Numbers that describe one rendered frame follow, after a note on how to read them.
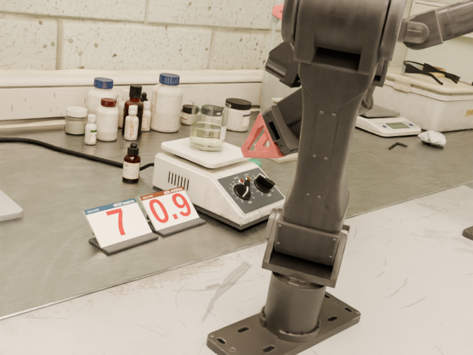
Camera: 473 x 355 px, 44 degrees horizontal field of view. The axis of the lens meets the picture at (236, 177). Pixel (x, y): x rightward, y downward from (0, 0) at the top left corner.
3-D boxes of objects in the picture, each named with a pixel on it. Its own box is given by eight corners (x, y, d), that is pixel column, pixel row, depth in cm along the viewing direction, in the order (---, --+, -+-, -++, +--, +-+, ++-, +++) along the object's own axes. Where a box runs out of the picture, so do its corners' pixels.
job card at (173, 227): (205, 222, 92) (209, 198, 91) (163, 237, 85) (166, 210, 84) (178, 209, 96) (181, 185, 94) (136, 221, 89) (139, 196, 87)
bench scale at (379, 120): (383, 139, 164) (386, 122, 162) (318, 114, 183) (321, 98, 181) (422, 136, 176) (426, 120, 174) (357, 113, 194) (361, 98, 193)
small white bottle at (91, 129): (82, 144, 120) (84, 115, 118) (86, 141, 122) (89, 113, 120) (93, 146, 119) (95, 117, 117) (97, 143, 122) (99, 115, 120)
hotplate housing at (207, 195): (285, 213, 101) (293, 170, 98) (240, 233, 90) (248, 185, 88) (189, 173, 113) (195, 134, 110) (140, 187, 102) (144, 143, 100)
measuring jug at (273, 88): (303, 132, 156) (314, 77, 151) (255, 125, 156) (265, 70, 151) (296, 116, 174) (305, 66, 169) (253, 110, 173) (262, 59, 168)
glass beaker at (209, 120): (219, 146, 103) (226, 99, 101) (227, 158, 98) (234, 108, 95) (181, 143, 102) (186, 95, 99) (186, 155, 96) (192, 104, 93)
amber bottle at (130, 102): (132, 136, 129) (137, 88, 126) (117, 132, 131) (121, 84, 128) (145, 134, 133) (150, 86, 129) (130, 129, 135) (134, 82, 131)
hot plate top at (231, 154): (255, 158, 102) (256, 153, 101) (212, 169, 92) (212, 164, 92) (203, 138, 108) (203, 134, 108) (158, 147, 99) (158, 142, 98)
